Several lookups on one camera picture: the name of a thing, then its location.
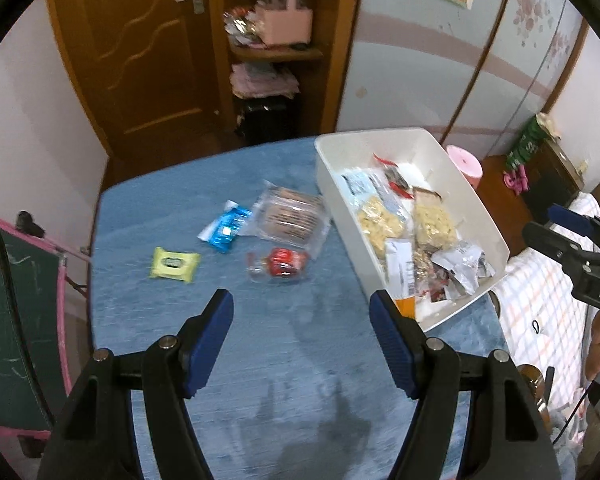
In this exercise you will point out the floral light blue wardrobe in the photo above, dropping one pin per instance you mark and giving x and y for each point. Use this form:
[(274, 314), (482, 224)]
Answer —
[(420, 60)]

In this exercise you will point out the pink basket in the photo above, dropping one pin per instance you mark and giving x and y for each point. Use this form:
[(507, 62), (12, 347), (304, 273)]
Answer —
[(285, 25)]

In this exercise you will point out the light blue clear packet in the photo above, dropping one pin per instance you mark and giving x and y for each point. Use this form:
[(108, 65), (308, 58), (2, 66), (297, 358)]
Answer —
[(360, 185)]

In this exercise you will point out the clear brown biscuit packet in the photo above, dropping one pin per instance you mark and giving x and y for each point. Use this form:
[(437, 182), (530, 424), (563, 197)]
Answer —
[(290, 215)]

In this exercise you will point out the wooden shelf cabinet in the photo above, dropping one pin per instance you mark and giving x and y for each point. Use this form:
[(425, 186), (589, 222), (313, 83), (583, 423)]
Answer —
[(340, 60)]

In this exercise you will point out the green box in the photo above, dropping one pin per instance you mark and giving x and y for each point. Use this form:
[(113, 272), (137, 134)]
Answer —
[(527, 142)]

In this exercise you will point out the wooden door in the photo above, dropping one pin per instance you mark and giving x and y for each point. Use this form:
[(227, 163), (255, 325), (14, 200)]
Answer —
[(129, 60)]

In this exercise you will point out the yellow wipes packet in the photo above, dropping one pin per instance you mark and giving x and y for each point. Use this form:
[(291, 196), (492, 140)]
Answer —
[(174, 265)]

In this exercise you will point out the pink small toy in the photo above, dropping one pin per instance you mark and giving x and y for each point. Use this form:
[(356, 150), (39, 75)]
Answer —
[(516, 181)]

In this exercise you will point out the pink folded cloths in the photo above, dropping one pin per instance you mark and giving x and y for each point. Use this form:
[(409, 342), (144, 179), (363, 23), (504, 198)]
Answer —
[(262, 80)]

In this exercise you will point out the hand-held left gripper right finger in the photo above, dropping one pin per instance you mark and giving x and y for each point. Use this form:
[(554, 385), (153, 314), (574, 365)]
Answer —
[(392, 340)]

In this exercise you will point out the plaid bed sheet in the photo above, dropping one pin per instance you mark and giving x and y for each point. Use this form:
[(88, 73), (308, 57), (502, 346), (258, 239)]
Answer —
[(540, 300)]

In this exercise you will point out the blue snack packet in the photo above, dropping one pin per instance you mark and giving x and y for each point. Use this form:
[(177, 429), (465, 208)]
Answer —
[(227, 227)]

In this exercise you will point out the red snack packet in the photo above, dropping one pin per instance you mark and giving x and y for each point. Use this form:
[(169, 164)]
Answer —
[(285, 262)]

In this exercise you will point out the white plastic bin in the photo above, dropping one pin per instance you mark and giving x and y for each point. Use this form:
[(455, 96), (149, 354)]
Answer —
[(430, 150)]

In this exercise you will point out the green chalkboard pink frame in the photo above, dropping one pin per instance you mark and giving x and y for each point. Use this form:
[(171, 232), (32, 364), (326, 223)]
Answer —
[(4, 310)]

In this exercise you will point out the pink cylindrical stool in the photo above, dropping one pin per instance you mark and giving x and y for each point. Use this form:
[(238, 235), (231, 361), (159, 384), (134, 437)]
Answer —
[(465, 165)]

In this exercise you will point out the brown nightstand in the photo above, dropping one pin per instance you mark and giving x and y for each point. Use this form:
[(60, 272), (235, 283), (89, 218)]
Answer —
[(550, 180)]

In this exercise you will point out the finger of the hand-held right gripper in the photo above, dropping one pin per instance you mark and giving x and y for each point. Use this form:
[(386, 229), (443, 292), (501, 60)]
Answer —
[(550, 242), (570, 216)]

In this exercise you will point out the shiny crinkled wrappers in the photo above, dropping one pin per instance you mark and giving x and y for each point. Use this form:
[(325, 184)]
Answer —
[(241, 25)]

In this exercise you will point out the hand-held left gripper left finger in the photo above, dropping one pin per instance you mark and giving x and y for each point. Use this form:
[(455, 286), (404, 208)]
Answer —
[(212, 340)]

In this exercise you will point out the white packet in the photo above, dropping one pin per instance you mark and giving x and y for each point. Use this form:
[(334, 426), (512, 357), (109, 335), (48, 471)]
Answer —
[(460, 265)]

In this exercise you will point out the pale yellow snack packet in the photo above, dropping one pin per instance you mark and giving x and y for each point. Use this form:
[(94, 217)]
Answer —
[(380, 220), (432, 222)]

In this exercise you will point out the brown bottle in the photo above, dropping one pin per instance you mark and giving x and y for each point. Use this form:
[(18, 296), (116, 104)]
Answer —
[(532, 382)]

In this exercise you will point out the black bag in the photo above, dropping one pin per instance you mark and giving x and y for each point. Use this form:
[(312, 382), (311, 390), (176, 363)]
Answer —
[(265, 120)]

